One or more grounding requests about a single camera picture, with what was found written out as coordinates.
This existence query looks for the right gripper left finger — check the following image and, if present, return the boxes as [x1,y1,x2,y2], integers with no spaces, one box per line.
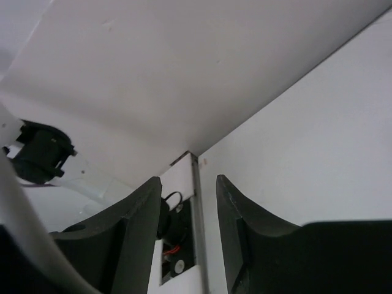
[1,177,162,293]

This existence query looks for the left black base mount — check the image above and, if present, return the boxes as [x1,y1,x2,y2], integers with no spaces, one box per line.
[156,191,195,283]

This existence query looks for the left metal side rail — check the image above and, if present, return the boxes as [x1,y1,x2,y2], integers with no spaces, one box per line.
[190,153,209,293]

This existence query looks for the white grey headphones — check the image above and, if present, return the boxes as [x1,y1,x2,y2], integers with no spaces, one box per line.
[0,149,99,294]

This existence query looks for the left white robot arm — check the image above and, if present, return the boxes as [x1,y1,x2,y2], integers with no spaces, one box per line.
[1,105,110,206]

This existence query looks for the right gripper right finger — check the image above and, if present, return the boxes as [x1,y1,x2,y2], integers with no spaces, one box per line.
[216,175,391,293]

